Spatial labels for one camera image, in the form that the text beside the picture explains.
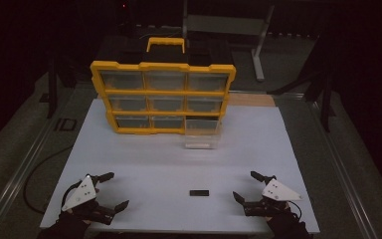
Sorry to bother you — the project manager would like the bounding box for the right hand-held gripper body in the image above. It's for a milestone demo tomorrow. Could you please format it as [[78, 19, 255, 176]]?
[[243, 178, 303, 218]]

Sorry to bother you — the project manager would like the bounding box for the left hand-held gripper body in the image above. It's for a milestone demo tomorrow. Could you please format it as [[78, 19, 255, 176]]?
[[59, 174, 117, 226]]

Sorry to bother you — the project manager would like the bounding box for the clear plastic drawer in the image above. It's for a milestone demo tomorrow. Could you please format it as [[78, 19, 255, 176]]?
[[182, 118, 222, 150]]

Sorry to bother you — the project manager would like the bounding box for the person's right hand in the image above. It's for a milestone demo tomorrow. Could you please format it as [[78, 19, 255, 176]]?
[[266, 209, 314, 239]]

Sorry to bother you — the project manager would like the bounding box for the person's left hand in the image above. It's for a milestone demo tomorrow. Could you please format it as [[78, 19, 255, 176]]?
[[37, 211, 92, 239]]

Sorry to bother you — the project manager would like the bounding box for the black floor socket plate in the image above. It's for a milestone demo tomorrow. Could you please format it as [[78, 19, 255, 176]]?
[[54, 117, 79, 132]]

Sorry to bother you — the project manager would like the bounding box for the wooden board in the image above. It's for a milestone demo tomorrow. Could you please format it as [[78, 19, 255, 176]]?
[[228, 93, 277, 108]]

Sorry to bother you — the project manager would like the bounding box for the black tripod stand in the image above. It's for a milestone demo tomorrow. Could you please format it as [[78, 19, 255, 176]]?
[[268, 33, 337, 133], [45, 54, 61, 120]]

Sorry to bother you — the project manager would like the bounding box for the yellow drawer organizer cabinet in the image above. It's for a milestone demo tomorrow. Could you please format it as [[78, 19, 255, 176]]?
[[90, 36, 238, 135]]

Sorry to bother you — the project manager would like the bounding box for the grey metal stand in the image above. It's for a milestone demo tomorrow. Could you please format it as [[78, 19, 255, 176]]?
[[182, 0, 277, 83]]

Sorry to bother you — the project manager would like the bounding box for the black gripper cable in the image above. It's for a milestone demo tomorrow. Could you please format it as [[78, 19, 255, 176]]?
[[60, 180, 84, 208], [289, 200, 303, 223]]

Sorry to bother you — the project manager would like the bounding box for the black floor cable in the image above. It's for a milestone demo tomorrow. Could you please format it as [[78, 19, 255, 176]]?
[[22, 143, 78, 215]]

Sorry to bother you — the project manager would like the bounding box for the aluminium floor rail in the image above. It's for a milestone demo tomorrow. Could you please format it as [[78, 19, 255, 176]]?
[[306, 98, 382, 239], [0, 84, 81, 239]]

